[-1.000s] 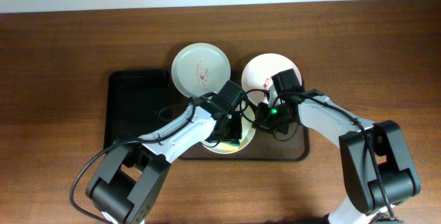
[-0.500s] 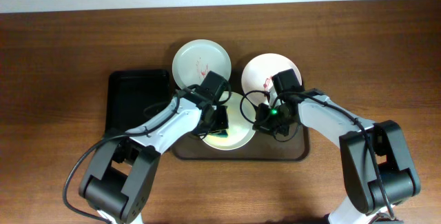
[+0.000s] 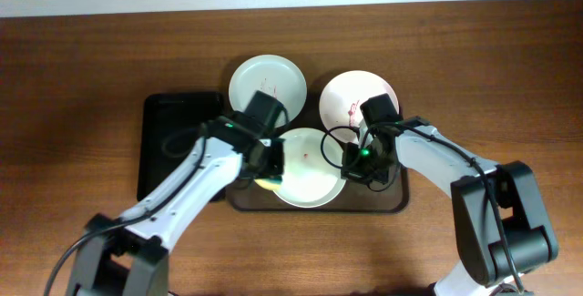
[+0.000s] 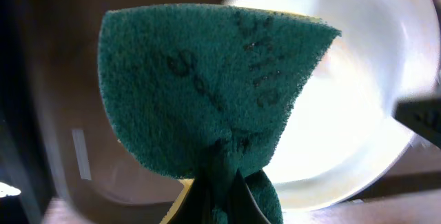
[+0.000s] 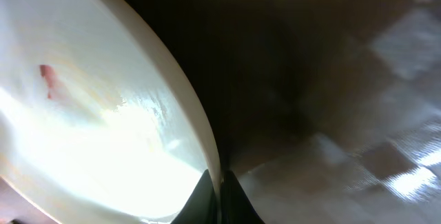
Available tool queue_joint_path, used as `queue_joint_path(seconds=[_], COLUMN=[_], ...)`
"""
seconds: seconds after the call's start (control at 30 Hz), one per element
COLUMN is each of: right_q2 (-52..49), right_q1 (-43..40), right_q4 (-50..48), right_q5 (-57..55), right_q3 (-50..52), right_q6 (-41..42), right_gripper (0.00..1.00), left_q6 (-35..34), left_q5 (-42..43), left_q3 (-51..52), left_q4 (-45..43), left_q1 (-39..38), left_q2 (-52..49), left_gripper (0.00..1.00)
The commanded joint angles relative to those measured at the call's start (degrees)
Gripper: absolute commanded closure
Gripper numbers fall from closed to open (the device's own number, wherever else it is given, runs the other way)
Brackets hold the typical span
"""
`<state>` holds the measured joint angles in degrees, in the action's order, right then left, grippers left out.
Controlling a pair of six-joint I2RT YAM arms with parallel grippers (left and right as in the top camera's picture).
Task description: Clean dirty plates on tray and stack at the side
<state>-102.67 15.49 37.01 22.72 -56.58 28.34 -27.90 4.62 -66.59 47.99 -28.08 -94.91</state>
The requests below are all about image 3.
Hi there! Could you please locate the pink dirty plate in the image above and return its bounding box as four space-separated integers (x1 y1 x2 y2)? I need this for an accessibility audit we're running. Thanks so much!
319 70 400 130

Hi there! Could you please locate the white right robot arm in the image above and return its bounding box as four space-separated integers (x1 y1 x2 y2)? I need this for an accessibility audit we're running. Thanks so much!
341 95 558 295

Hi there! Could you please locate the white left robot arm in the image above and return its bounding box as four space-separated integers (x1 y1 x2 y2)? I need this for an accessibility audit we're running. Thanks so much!
66 91 289 295

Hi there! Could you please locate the yellow green sponge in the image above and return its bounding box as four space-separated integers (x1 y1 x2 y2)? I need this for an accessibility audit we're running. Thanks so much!
254 176 282 191

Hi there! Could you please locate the pale green dirty plate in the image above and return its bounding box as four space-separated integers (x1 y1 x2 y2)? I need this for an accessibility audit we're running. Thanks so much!
228 55 307 128

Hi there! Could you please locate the black sponge tray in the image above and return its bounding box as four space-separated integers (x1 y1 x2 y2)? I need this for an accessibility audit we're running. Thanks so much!
137 91 224 200

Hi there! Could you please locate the white plate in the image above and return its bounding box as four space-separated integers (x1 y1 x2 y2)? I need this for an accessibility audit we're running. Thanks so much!
274 128 346 208

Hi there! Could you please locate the dark brown serving tray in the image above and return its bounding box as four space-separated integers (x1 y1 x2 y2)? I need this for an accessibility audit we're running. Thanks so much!
225 81 410 214

